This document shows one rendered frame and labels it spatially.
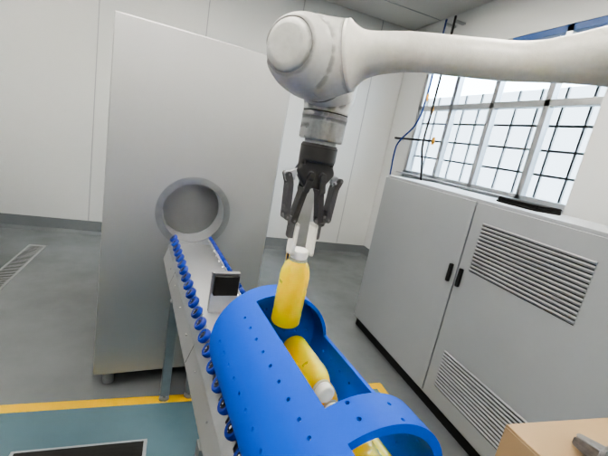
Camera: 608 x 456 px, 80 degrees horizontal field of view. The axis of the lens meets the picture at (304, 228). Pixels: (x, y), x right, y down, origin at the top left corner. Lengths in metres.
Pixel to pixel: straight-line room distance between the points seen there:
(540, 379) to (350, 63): 1.89
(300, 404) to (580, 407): 1.66
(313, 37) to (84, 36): 4.74
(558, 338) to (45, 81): 5.17
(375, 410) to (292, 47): 0.51
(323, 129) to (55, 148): 4.70
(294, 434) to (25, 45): 5.06
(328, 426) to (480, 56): 0.57
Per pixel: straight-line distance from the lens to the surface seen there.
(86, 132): 5.16
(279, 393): 0.64
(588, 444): 1.02
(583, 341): 2.07
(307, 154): 0.72
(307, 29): 0.54
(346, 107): 0.73
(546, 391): 2.20
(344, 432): 0.56
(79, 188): 5.26
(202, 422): 1.07
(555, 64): 0.73
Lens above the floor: 1.58
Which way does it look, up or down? 13 degrees down
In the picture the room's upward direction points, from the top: 11 degrees clockwise
